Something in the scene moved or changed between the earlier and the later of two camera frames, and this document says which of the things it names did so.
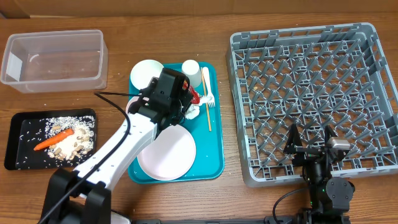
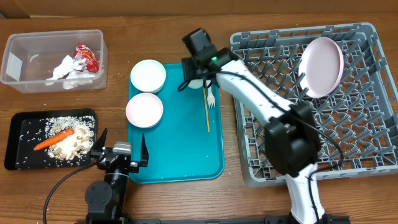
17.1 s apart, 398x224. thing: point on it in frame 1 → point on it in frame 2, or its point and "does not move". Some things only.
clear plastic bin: [56, 61] does not move
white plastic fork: [206, 72] does not move
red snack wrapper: [194, 94] → [83, 52]
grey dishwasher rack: [312, 77] does not move
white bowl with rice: [143, 71] does not move
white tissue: [193, 110] → [74, 78]
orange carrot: [55, 139] does not move
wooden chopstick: [209, 124] does not move
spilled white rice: [74, 149] does not move
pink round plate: [171, 155] → [321, 67]
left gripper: [186, 96] → [133, 166]
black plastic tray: [50, 139] does not move
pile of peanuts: [72, 147] does not move
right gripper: [304, 154] → [186, 68]
